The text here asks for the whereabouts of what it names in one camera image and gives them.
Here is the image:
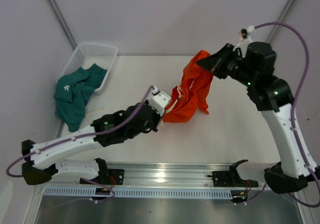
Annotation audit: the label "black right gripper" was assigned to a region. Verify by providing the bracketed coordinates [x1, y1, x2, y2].
[196, 43, 257, 88]

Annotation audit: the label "orange shorts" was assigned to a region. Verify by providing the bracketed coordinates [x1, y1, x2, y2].
[163, 50, 214, 123]

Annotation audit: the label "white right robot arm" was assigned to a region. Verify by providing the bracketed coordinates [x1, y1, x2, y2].
[196, 41, 320, 194]

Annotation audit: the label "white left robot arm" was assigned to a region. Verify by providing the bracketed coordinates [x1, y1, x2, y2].
[21, 100, 165, 186]

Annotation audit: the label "green shorts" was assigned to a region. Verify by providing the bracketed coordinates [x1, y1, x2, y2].
[54, 63, 107, 132]

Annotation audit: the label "white plastic basket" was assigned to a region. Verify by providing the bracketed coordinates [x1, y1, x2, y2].
[59, 41, 119, 95]

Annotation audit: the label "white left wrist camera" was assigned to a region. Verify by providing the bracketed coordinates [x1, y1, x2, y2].
[149, 86, 172, 116]

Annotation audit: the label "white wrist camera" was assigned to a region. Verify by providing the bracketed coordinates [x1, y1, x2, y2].
[233, 25, 256, 57]
[149, 86, 172, 116]

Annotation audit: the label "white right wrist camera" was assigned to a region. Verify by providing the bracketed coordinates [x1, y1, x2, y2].
[233, 25, 256, 57]

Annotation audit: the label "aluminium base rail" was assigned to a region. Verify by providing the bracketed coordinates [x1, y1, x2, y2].
[33, 162, 306, 191]

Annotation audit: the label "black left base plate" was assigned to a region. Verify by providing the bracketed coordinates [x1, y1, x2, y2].
[88, 169, 125, 185]

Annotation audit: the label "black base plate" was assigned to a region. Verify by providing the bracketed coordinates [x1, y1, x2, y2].
[88, 169, 125, 185]
[207, 159, 259, 188]

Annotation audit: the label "white slotted cable duct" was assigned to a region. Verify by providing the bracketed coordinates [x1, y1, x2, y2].
[44, 186, 233, 200]

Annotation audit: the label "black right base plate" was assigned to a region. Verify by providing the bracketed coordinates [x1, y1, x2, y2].
[207, 159, 259, 188]

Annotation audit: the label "aluminium corner post right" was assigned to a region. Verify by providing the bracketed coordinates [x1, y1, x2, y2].
[266, 0, 299, 44]

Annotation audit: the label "aluminium corner post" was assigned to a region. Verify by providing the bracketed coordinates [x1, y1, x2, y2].
[266, 0, 299, 44]
[46, 0, 77, 49]

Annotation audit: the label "aluminium corner post left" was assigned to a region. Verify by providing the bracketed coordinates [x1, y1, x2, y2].
[46, 0, 77, 49]

